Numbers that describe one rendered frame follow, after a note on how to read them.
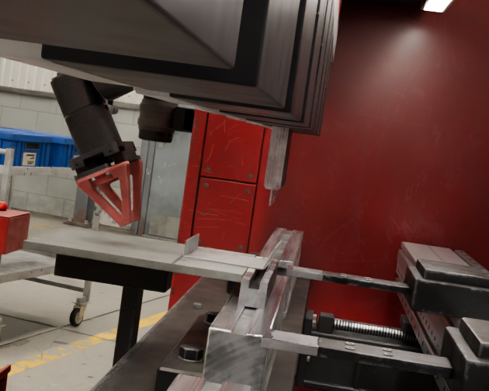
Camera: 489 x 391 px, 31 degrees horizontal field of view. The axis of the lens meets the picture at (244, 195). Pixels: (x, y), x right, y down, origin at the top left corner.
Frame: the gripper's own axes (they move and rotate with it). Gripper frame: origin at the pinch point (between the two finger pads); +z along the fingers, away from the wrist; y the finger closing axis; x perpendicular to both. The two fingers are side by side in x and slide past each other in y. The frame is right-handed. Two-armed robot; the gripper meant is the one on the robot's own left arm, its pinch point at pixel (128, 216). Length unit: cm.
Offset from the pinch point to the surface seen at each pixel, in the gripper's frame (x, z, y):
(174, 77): -24, -3, -85
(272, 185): -19.2, 2.9, -5.8
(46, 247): 8.1, -0.3, -9.9
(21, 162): 113, -45, 292
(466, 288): -35.6, 22.2, -7.7
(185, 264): -6.6, 7.7, -9.4
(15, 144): 110, -53, 286
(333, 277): -21.6, 16.1, -3.5
